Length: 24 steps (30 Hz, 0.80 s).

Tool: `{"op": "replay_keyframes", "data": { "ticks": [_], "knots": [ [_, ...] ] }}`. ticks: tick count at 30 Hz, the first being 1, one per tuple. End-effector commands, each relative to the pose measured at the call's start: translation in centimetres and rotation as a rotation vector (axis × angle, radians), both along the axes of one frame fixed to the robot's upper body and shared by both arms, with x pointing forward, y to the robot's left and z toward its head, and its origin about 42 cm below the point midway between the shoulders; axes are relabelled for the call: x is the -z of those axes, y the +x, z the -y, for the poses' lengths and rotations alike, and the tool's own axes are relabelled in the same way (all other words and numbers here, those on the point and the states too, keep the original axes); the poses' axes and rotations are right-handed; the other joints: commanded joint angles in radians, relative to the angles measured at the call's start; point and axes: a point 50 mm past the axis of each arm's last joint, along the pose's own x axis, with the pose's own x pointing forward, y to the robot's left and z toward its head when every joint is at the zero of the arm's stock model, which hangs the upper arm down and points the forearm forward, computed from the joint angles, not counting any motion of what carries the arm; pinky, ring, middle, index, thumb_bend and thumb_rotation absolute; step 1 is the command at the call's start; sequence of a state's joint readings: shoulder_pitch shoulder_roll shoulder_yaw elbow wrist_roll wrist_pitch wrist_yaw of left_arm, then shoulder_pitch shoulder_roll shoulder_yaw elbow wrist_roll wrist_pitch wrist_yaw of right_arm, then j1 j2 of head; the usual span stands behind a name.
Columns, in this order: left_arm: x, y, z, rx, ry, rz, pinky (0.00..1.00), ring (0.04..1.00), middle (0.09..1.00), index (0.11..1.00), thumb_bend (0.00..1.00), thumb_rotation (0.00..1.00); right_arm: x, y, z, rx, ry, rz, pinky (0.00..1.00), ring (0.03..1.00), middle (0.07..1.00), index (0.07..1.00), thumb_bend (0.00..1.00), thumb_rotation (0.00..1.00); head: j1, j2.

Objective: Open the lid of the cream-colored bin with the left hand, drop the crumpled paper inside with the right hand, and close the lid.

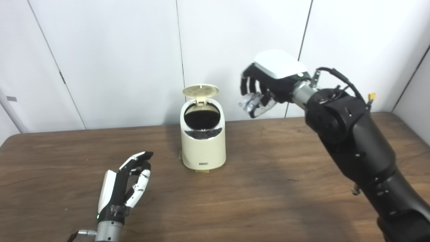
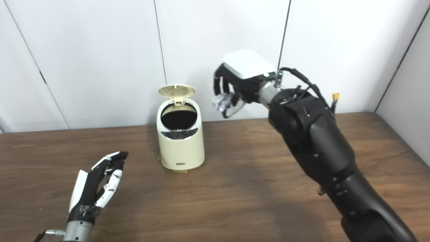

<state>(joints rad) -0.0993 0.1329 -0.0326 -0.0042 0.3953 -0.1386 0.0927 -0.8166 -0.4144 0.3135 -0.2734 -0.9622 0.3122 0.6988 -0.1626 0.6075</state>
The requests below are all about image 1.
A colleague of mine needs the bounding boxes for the white paper ball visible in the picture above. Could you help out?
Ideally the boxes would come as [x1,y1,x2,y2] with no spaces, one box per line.
[239,93,266,112]

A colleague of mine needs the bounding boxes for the white and black right hand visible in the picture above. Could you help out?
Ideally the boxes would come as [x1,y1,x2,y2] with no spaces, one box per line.
[240,49,311,119]

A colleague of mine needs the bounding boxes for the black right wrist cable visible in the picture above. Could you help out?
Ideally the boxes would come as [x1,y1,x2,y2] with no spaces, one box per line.
[311,67,370,108]

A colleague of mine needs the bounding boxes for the cream-colored bin body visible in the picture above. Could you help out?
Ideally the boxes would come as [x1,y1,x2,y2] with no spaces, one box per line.
[180,98,226,170]

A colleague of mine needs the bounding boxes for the cream round bin lid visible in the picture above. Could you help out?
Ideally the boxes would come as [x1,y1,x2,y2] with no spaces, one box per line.
[182,84,220,106]

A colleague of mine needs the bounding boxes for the white and black left hand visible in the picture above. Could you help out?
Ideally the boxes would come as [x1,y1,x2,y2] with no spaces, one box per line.
[97,151,154,224]

